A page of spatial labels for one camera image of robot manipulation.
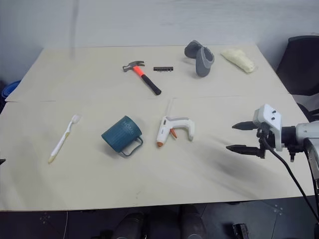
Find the white glue gun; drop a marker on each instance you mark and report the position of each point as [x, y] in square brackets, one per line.
[165, 127]

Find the small black floor object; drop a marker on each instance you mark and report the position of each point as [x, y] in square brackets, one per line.
[241, 231]

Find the cream plush object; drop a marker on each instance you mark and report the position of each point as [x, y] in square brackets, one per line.
[239, 59]

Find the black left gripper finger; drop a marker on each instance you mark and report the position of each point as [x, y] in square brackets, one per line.
[2, 161]

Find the grey shoe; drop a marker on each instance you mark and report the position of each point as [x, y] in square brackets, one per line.
[203, 62]

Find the teal ribbed mug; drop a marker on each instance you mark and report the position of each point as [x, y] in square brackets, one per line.
[120, 138]

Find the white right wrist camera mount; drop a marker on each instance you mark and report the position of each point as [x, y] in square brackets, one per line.
[270, 119]

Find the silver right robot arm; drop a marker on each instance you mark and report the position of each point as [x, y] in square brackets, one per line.
[305, 133]

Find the black screwdriver bit strip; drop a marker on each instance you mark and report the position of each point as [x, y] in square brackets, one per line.
[163, 69]

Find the white and yellow toothbrush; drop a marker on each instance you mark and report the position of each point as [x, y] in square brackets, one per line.
[62, 140]

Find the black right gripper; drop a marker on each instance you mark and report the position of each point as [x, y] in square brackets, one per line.
[263, 143]

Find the blue bin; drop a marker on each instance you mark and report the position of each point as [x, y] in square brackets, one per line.
[8, 89]

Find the orange and black claw hammer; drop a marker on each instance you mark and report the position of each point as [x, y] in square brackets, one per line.
[144, 77]

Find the black chair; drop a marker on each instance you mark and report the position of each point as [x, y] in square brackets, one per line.
[302, 64]

